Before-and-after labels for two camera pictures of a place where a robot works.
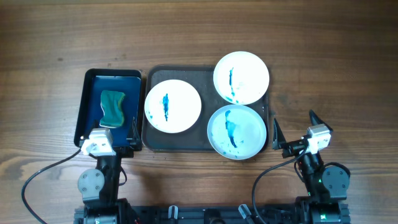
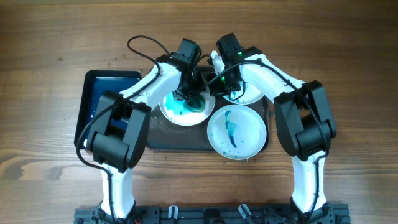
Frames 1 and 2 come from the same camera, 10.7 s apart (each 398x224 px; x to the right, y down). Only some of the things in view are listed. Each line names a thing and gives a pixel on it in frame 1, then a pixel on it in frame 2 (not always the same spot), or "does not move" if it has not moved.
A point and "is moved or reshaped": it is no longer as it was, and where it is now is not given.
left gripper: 127,152 to 181,94
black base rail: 181,213 does not move
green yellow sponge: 111,102 is moved or reshaped
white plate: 172,106 is moved or reshaped
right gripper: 279,141 to 216,91
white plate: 237,132 does not move
